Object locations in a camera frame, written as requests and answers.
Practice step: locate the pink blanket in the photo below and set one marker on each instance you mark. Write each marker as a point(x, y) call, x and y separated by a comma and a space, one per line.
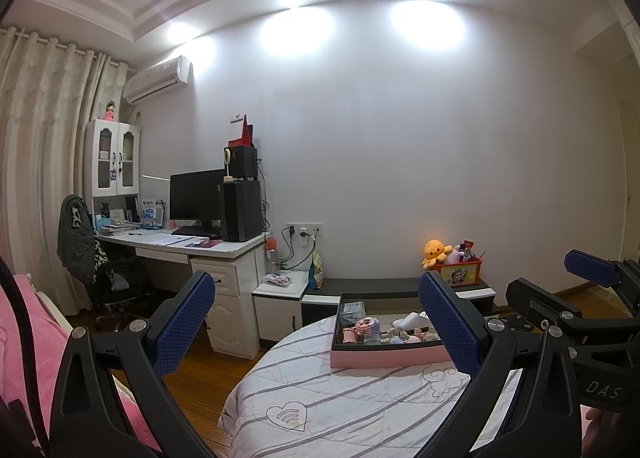
point(30, 323)

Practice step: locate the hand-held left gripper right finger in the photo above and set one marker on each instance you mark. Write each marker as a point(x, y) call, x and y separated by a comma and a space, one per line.
point(450, 323)

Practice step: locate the white papers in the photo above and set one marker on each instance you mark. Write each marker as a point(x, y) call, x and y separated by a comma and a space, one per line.
point(167, 240)

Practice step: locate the pink white packet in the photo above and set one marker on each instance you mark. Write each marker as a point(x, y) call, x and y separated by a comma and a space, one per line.
point(277, 280)

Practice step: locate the white wall socket panel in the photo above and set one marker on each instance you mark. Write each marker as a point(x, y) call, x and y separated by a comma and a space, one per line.
point(306, 229)

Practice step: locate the white desk with drawers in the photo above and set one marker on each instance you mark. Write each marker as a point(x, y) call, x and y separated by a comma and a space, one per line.
point(225, 323)

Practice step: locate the pink storage box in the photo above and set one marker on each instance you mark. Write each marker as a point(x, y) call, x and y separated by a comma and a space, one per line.
point(380, 358)

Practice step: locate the pink plush toy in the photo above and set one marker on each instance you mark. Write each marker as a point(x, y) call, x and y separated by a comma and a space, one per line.
point(454, 254)

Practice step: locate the person's right hand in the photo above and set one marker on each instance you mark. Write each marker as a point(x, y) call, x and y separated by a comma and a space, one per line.
point(600, 433)

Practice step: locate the black computer tower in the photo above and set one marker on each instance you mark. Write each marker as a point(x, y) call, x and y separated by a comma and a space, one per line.
point(241, 212)

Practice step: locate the black keyboard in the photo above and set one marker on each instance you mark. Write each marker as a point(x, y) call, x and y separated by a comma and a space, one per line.
point(192, 231)

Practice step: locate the yellow octopus plush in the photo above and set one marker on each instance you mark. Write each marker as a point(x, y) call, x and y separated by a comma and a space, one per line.
point(434, 252)

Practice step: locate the bottle with orange cap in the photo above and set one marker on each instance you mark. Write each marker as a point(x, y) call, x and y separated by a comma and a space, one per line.
point(273, 257)

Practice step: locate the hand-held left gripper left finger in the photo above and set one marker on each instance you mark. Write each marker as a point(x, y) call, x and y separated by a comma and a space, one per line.
point(182, 323)

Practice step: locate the black speaker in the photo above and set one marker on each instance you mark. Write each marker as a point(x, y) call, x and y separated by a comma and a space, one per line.
point(246, 162)

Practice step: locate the beige curtain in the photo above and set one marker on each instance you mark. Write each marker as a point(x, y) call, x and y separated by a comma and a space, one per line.
point(40, 138)

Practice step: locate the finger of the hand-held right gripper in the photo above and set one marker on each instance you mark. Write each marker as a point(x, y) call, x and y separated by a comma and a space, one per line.
point(592, 268)
point(545, 300)

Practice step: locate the grey jacket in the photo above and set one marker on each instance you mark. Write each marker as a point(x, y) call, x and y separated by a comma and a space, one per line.
point(77, 243)

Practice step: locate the blue white pack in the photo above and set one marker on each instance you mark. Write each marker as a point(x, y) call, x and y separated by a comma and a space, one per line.
point(151, 212)

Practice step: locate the blue yellow snack bag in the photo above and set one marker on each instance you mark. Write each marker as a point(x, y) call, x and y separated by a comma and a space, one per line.
point(316, 270)

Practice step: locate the white rounded toy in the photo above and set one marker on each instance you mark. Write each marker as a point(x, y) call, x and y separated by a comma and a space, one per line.
point(412, 320)

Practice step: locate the white wooden bed frame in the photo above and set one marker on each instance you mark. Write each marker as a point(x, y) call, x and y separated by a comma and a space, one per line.
point(55, 313)

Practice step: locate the white hutch cabinet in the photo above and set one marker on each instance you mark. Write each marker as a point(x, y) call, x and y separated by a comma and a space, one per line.
point(116, 158)

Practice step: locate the small round stand lamp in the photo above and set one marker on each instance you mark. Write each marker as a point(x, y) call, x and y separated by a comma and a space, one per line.
point(228, 158)

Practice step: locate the white bedside cabinet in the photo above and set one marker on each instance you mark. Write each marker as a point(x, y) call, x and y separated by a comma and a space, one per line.
point(277, 310)

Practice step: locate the orange toy box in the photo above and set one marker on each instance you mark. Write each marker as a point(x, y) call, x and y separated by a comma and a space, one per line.
point(457, 274)

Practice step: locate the small pink doll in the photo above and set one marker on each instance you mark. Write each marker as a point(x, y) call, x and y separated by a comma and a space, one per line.
point(110, 111)

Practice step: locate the clear pack with green label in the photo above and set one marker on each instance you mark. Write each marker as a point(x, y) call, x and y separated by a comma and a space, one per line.
point(354, 310)

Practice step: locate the black white low bench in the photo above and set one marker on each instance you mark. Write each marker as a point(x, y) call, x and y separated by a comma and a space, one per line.
point(370, 284)

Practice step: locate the black office chair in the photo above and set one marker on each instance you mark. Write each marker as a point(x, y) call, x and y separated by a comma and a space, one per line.
point(125, 278)

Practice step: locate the white air conditioner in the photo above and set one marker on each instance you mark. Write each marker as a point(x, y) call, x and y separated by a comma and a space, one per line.
point(157, 79)

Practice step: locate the pastel block figure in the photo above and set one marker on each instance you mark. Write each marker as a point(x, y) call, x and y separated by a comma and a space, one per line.
point(367, 325)

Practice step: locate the black computer monitor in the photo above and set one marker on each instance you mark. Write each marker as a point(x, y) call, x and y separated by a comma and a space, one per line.
point(195, 195)

